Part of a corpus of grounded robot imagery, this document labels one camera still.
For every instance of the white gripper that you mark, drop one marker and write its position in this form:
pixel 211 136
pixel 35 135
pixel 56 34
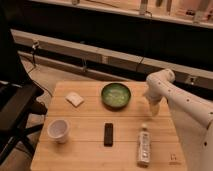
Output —
pixel 153 98

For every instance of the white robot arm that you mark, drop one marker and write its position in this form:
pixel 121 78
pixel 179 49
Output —
pixel 160 84

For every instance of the green ceramic bowl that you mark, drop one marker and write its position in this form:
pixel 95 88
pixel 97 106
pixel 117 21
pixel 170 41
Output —
pixel 115 95

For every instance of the white plastic bottle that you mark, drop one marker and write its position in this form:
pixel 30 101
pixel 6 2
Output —
pixel 143 156

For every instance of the black rectangular bar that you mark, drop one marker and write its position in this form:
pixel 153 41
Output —
pixel 108 134

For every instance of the wooden table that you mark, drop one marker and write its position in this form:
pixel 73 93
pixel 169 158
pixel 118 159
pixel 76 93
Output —
pixel 103 139

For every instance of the black chair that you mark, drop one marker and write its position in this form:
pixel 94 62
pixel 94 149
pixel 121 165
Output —
pixel 18 95

